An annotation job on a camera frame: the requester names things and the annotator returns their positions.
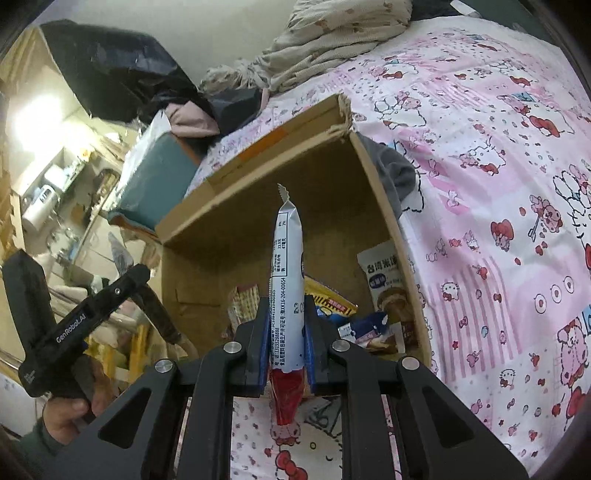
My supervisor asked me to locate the blue and yellow snack packet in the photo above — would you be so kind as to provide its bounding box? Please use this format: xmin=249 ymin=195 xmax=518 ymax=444
xmin=302 ymin=274 xmax=359 ymax=319

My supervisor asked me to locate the teal covered box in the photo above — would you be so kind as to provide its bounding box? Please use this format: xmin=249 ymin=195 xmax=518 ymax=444
xmin=106 ymin=111 xmax=204 ymax=232

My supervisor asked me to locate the grey cloth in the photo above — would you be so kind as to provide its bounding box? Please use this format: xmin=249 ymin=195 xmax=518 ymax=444
xmin=359 ymin=135 xmax=417 ymax=220

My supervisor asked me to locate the pink checkered snack bar packet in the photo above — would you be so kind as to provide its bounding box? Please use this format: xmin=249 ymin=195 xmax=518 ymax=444
xmin=228 ymin=284 xmax=260 ymax=335

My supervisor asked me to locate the blue and white snack packet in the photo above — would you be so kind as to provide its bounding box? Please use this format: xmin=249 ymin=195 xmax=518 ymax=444
xmin=338 ymin=311 xmax=399 ymax=355

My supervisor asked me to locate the yellow wooden frame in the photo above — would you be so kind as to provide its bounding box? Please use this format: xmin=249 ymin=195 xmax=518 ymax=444
xmin=85 ymin=323 xmax=151 ymax=386

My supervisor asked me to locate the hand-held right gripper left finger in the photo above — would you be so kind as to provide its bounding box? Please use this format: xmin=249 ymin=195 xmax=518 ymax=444
xmin=85 ymin=298 xmax=273 ymax=480

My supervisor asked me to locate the person's left forearm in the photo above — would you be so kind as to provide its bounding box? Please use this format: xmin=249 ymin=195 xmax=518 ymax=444
xmin=16 ymin=418 xmax=65 ymax=480

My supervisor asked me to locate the person's left hand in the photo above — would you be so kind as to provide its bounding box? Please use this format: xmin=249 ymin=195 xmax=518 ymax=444
xmin=42 ymin=355 xmax=114 ymax=459

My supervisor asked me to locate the beige floral quilt bundle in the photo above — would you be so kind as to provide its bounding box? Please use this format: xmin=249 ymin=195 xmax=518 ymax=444
xmin=199 ymin=0 xmax=414 ymax=95

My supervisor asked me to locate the cardboard box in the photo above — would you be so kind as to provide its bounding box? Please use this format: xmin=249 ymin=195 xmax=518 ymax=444
xmin=154 ymin=93 xmax=434 ymax=365

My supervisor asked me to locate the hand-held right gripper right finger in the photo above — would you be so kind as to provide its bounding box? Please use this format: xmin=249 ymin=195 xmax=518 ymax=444
xmin=302 ymin=295 xmax=530 ymax=480

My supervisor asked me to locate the white and brown snack packet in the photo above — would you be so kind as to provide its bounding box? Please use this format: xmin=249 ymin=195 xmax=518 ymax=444
xmin=357 ymin=246 xmax=414 ymax=354

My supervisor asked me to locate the silver and red snack packet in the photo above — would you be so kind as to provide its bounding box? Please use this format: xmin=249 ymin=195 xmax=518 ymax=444
xmin=268 ymin=183 xmax=306 ymax=428

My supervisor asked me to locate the pink cloth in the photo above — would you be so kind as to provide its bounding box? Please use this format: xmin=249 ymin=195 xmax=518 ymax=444
xmin=165 ymin=88 xmax=271 ymax=139

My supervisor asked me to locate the white kitchen appliance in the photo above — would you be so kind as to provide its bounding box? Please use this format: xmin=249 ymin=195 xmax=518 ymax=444
xmin=21 ymin=164 xmax=66 ymax=234

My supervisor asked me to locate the pink cartoon printed bed sheet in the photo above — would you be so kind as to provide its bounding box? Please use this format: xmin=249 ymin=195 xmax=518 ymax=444
xmin=187 ymin=18 xmax=591 ymax=480

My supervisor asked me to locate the black plastic bag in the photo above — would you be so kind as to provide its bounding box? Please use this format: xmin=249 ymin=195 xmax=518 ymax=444
xmin=39 ymin=19 xmax=264 ymax=137

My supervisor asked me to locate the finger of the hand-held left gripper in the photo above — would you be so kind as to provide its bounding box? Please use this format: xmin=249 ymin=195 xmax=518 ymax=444
xmin=131 ymin=281 xmax=181 ymax=347
xmin=107 ymin=231 xmax=137 ymax=278

